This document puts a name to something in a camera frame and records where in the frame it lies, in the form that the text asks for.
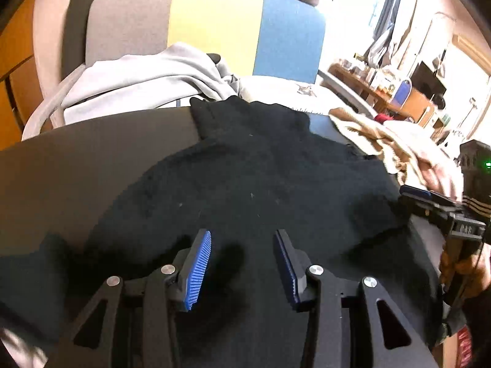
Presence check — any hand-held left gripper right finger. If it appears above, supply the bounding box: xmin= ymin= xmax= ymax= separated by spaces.
xmin=273 ymin=229 xmax=438 ymax=368

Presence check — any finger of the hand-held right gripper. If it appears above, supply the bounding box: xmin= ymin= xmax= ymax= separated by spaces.
xmin=399 ymin=185 xmax=463 ymax=205
xmin=401 ymin=195 xmax=463 ymax=224

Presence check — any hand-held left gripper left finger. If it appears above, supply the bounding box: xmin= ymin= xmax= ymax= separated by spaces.
xmin=46 ymin=229 xmax=211 ymax=368

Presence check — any pink garment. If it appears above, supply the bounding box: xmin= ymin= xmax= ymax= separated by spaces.
xmin=384 ymin=121 xmax=466 ymax=202

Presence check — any black sweater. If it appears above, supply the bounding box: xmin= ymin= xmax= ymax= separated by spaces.
xmin=0 ymin=96 xmax=446 ymax=368

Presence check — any person's right forearm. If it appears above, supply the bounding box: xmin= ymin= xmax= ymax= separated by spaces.
xmin=464 ymin=291 xmax=491 ymax=368

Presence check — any person's right hand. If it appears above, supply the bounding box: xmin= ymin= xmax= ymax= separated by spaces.
xmin=439 ymin=238 xmax=491 ymax=303

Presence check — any beige patterned cloth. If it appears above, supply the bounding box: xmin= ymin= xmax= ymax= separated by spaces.
xmin=328 ymin=106 xmax=423 ymax=185

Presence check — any cluttered wooden desk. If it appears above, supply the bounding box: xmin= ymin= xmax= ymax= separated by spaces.
xmin=329 ymin=59 xmax=443 ymax=128

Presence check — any blue chair back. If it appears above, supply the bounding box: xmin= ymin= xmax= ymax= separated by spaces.
xmin=389 ymin=80 xmax=412 ymax=106

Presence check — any black monitor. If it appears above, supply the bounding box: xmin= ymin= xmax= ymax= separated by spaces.
xmin=410 ymin=61 xmax=448 ymax=100

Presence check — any red pink cloth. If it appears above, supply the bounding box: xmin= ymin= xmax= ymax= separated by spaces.
xmin=456 ymin=325 xmax=475 ymax=368

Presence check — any white printed cloth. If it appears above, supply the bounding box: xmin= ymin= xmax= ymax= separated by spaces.
xmin=237 ymin=75 xmax=358 ymax=116

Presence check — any white patterned curtain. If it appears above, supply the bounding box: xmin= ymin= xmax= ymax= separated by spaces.
xmin=391 ymin=0 xmax=436 ymax=67

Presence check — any window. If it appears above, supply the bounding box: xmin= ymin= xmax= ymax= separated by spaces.
xmin=368 ymin=0 xmax=407 ymax=47

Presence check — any grey hoodie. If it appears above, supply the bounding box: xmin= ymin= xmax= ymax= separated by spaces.
xmin=61 ymin=42 xmax=241 ymax=124

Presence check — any grey yellow blue headboard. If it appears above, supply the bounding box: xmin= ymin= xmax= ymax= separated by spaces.
xmin=61 ymin=0 xmax=327 ymax=85

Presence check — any wooden cabinet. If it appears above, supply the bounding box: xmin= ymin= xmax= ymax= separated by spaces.
xmin=0 ymin=0 xmax=40 ymax=151

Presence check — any grey bed rail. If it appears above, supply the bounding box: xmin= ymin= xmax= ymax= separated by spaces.
xmin=318 ymin=70 xmax=377 ymax=119

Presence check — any wall air conditioner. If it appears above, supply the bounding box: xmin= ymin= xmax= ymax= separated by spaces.
xmin=450 ymin=34 xmax=491 ymax=60

